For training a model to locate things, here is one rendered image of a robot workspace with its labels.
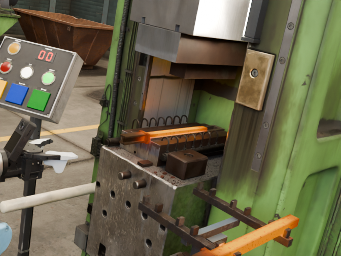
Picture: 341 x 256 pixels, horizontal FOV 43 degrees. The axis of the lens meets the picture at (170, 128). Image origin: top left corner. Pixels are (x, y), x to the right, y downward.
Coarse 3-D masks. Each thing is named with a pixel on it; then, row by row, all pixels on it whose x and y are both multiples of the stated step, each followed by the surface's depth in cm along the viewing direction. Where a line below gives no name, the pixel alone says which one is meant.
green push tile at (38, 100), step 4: (32, 92) 167; (36, 92) 167; (40, 92) 166; (44, 92) 166; (32, 96) 166; (36, 96) 166; (40, 96) 166; (44, 96) 166; (48, 96) 165; (32, 100) 166; (36, 100) 166; (40, 100) 165; (44, 100) 165; (48, 100) 165; (28, 104) 166; (32, 104) 165; (36, 104) 165; (40, 104) 165; (44, 104) 164; (32, 108) 165; (36, 108) 165; (40, 108) 164; (44, 108) 164
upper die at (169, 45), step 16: (144, 32) 146; (160, 32) 141; (176, 32) 136; (144, 48) 147; (160, 48) 142; (176, 48) 137; (192, 48) 141; (208, 48) 147; (224, 48) 153; (240, 48) 160; (208, 64) 150; (224, 64) 156; (240, 64) 163
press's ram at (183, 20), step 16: (144, 0) 145; (160, 0) 140; (176, 0) 135; (192, 0) 131; (208, 0) 132; (224, 0) 137; (240, 0) 143; (144, 16) 146; (160, 16) 141; (176, 16) 136; (192, 16) 131; (208, 16) 134; (224, 16) 140; (240, 16) 146; (192, 32) 132; (208, 32) 136; (224, 32) 142; (240, 32) 148
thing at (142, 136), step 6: (198, 126) 171; (138, 132) 148; (144, 132) 149; (150, 132) 152; (156, 132) 153; (162, 132) 155; (168, 132) 156; (174, 132) 158; (180, 132) 160; (186, 132) 163; (126, 138) 141; (132, 138) 145; (138, 138) 146; (144, 138) 148; (126, 144) 142
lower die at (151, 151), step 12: (132, 132) 154; (192, 132) 165; (120, 144) 159; (132, 144) 155; (144, 144) 150; (156, 144) 146; (180, 144) 153; (192, 144) 158; (204, 144) 163; (144, 156) 151; (156, 156) 147
